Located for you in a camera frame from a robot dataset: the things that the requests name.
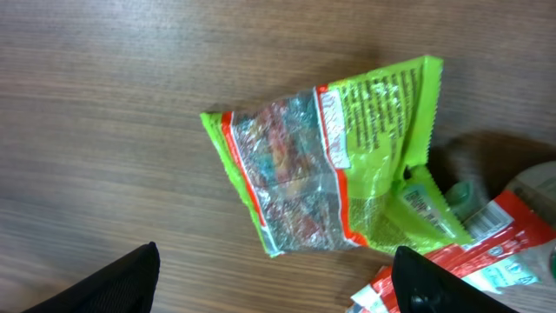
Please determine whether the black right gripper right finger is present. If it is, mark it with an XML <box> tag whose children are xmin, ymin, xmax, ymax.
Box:
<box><xmin>391</xmin><ymin>246</ymin><xmax>517</xmax><ymax>313</ymax></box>

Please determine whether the green lid spread jar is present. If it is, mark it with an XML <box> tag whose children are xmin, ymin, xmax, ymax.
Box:
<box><xmin>504</xmin><ymin>161</ymin><xmax>555</xmax><ymax>283</ymax></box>

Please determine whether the green gummy candy bag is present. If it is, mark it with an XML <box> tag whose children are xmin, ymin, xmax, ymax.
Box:
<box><xmin>201</xmin><ymin>56</ymin><xmax>472</xmax><ymax>257</ymax></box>

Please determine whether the teal wipes packet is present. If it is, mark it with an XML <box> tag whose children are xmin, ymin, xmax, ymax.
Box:
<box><xmin>446</xmin><ymin>182</ymin><xmax>542</xmax><ymax>294</ymax></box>

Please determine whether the red snack stick packet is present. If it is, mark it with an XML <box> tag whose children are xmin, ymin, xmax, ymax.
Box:
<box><xmin>347</xmin><ymin>189</ymin><xmax>556</xmax><ymax>313</ymax></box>

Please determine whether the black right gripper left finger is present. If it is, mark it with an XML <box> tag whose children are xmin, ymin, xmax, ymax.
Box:
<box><xmin>24</xmin><ymin>242</ymin><xmax>160</xmax><ymax>313</ymax></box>

